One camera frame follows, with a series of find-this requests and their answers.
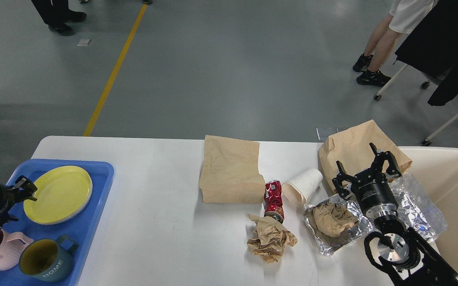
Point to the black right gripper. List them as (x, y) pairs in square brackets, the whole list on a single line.
[(370, 186)]

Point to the brown paper bag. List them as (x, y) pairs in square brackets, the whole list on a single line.
[(351, 147), (230, 171)]

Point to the yellow plastic plate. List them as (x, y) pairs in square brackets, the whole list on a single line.
[(62, 193)]

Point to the dark teal mug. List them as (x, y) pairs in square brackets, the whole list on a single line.
[(49, 260)]

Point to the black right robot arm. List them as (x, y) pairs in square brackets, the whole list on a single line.
[(400, 252)]

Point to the crumpled paper ball in foil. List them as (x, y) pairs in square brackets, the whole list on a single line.
[(333, 219)]

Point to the crumpled aluminium foil sheet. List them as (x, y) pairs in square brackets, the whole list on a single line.
[(416, 209)]

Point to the clear plastic piece on floor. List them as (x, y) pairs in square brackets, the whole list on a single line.
[(324, 133)]

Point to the white paper cup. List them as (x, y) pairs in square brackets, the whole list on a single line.
[(300, 189)]

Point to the aluminium foil tray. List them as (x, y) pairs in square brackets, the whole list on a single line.
[(328, 245)]

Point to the beige plastic bin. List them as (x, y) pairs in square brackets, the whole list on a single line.
[(447, 206)]

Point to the blue plastic tray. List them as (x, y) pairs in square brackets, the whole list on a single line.
[(81, 227)]

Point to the crushed red soda can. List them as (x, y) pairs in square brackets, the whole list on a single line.
[(273, 201)]

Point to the crumpled brown paper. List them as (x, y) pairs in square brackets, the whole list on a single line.
[(271, 239)]

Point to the black jacket on chair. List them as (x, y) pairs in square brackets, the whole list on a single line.
[(432, 48)]

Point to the person in white shorts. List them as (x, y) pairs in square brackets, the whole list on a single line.
[(403, 17)]

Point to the walking person's legs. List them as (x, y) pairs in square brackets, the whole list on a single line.
[(55, 13)]

